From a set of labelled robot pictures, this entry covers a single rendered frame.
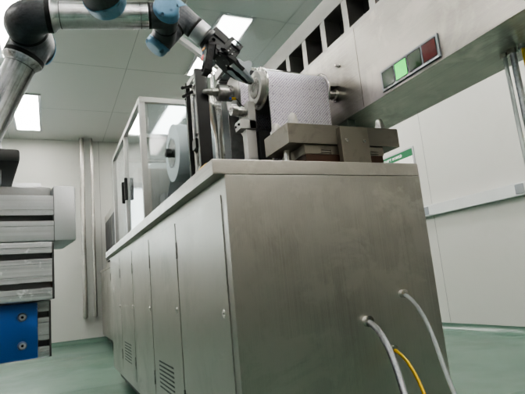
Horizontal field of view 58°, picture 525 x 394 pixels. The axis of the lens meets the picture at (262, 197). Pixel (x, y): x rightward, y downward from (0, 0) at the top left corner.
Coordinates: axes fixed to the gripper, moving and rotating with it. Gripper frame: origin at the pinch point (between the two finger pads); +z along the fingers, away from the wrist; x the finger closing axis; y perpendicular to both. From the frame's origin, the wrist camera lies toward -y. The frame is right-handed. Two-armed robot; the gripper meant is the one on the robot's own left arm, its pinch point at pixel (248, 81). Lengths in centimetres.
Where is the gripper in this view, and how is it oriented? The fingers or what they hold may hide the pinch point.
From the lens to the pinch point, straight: 165.2
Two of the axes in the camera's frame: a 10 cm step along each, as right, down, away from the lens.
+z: 7.6, 6.2, 2.1
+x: -4.1, 2.0, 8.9
